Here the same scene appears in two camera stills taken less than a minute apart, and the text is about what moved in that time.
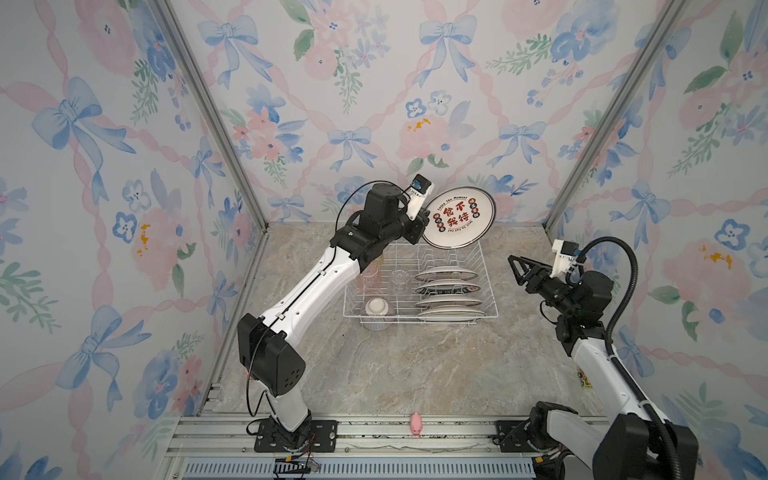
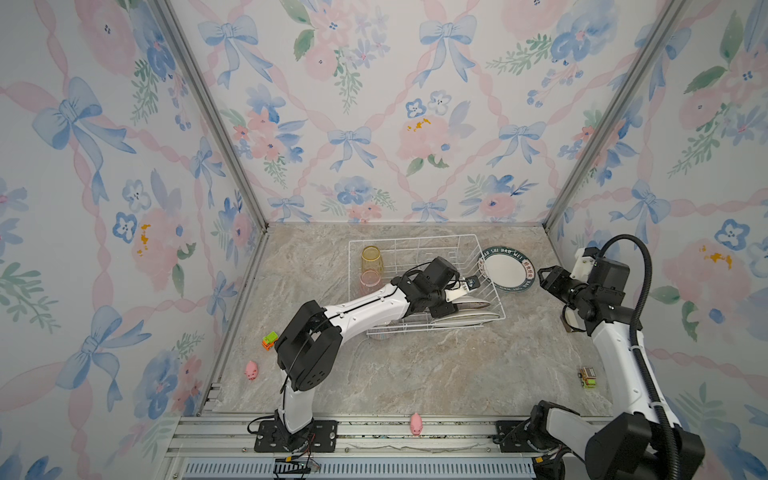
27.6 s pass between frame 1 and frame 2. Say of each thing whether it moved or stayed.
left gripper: moved
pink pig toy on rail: stayed
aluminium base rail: stayed
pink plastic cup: stayed
